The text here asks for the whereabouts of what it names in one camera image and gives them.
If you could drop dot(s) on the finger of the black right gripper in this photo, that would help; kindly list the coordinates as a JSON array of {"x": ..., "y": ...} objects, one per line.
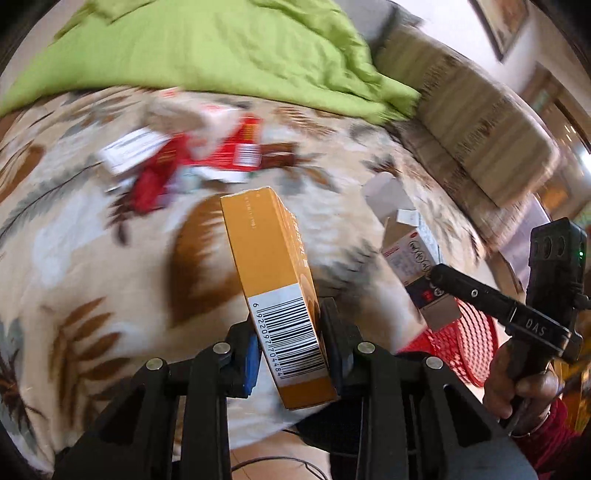
[{"x": 469, "y": 290}]

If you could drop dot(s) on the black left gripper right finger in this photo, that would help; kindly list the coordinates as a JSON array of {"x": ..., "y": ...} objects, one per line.
[{"x": 340, "y": 339}]

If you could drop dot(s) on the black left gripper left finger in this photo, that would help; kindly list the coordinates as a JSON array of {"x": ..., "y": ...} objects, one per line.
[{"x": 242, "y": 371}]

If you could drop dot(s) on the white medicine carton box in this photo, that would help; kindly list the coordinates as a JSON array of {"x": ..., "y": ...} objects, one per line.
[{"x": 410, "y": 249}]

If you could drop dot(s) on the orange cardboard box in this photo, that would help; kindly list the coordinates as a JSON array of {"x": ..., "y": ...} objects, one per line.
[{"x": 273, "y": 269}]

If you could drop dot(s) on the red paper wrapper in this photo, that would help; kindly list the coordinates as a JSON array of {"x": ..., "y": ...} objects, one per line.
[{"x": 238, "y": 155}]

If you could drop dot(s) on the red sleeve right forearm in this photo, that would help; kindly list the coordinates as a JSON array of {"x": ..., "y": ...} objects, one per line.
[{"x": 552, "y": 444}]

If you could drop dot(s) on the red mesh trash basket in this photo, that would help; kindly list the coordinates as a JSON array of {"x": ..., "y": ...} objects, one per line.
[{"x": 467, "y": 345}]

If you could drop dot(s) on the person's right hand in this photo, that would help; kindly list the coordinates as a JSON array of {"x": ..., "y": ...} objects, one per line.
[{"x": 538, "y": 392}]

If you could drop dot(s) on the striped brown pillow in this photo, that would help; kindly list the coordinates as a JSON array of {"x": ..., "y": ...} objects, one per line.
[{"x": 486, "y": 147}]

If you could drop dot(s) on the leaf patterned bed blanket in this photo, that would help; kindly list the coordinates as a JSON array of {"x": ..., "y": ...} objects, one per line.
[{"x": 90, "y": 290}]

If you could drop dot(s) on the white barcode carton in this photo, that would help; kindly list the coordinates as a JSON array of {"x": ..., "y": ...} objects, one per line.
[{"x": 130, "y": 151}]

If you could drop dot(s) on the green quilt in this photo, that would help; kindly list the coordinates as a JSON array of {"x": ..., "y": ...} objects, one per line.
[{"x": 302, "y": 52}]

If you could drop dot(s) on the framed wall picture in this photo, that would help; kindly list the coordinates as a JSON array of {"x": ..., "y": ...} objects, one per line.
[{"x": 503, "y": 21}]

